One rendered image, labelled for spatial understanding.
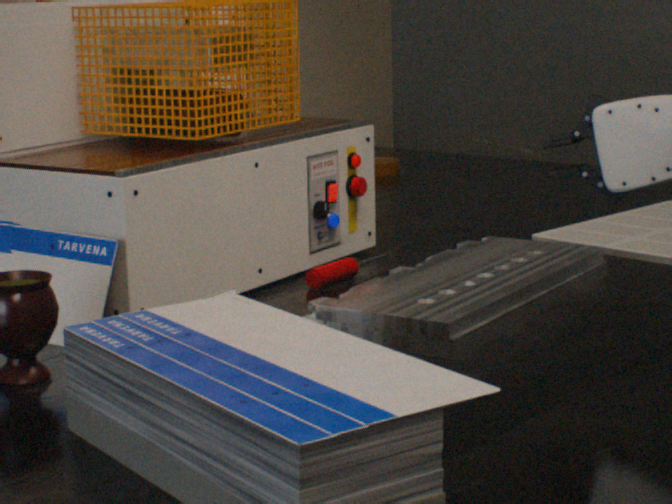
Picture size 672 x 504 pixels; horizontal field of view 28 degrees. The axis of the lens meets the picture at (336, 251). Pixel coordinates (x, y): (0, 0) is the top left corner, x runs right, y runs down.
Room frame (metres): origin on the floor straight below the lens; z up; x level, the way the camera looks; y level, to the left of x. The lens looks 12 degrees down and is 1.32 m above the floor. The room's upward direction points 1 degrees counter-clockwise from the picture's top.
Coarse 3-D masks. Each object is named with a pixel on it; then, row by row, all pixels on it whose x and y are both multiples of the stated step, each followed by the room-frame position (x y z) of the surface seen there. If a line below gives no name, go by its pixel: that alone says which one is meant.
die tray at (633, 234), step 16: (640, 208) 2.23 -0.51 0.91; (656, 208) 2.22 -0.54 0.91; (576, 224) 2.10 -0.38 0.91; (592, 224) 2.10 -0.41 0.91; (608, 224) 2.10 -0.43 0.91; (624, 224) 2.09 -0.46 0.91; (640, 224) 2.09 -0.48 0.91; (656, 224) 2.09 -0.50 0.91; (544, 240) 2.00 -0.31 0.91; (560, 240) 1.98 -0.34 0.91; (576, 240) 1.98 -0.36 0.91; (592, 240) 1.98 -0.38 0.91; (608, 240) 1.97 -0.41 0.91; (624, 240) 1.97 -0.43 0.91; (640, 240) 1.97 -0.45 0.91; (656, 240) 1.97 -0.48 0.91; (624, 256) 1.90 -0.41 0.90; (640, 256) 1.88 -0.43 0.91; (656, 256) 1.86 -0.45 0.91
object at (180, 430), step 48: (96, 336) 1.18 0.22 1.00; (96, 384) 1.15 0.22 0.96; (144, 384) 1.08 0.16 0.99; (192, 384) 1.03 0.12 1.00; (96, 432) 1.16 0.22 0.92; (144, 432) 1.08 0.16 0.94; (192, 432) 1.01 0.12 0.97; (240, 432) 0.95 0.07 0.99; (288, 432) 0.91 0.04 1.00; (384, 432) 0.93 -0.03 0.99; (432, 432) 0.95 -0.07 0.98; (192, 480) 1.01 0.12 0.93; (240, 480) 0.95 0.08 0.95; (288, 480) 0.90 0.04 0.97; (336, 480) 0.90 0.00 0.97; (384, 480) 0.93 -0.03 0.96; (432, 480) 0.95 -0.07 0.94
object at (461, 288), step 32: (448, 256) 1.75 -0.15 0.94; (480, 256) 1.74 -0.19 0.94; (512, 256) 1.74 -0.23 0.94; (544, 256) 1.73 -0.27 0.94; (576, 256) 1.73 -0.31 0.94; (352, 288) 1.59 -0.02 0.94; (384, 288) 1.58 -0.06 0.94; (416, 288) 1.57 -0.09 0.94; (448, 288) 1.57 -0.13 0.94; (480, 288) 1.57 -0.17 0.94; (512, 288) 1.56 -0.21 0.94; (544, 288) 1.62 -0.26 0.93; (352, 320) 1.48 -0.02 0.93; (384, 320) 1.46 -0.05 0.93; (416, 320) 1.43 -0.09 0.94; (448, 320) 1.42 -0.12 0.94; (480, 320) 1.47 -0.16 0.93
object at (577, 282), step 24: (480, 240) 1.87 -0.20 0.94; (600, 264) 1.76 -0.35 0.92; (552, 288) 1.63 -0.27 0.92; (576, 288) 1.69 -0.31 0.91; (312, 312) 1.51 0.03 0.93; (504, 312) 1.52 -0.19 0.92; (528, 312) 1.57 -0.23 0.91; (360, 336) 1.47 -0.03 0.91; (384, 336) 1.46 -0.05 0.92; (408, 336) 1.44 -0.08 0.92; (456, 336) 1.42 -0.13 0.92; (480, 336) 1.46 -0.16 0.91
